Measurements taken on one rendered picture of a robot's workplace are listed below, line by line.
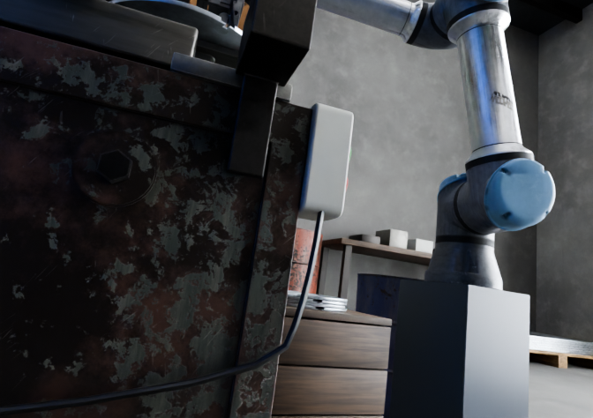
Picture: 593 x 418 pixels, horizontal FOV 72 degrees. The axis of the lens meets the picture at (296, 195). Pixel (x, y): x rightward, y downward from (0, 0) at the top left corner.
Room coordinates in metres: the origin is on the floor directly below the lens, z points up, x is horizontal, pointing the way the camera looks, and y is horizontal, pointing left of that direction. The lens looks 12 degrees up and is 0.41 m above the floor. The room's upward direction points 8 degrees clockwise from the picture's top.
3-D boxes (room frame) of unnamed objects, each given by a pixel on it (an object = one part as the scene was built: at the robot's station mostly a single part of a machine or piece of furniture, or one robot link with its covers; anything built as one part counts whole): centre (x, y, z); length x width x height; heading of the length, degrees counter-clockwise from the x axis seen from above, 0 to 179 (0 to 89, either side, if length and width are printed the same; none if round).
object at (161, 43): (0.63, 0.36, 0.68); 0.45 x 0.30 x 0.06; 16
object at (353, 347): (1.23, -0.04, 0.18); 0.40 x 0.38 x 0.35; 113
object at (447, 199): (0.85, -0.37, 0.62); 0.13 x 0.12 x 0.14; 5
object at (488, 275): (0.86, -0.37, 0.50); 0.15 x 0.15 x 0.10
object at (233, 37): (0.66, 0.24, 0.79); 0.29 x 0.29 x 0.01
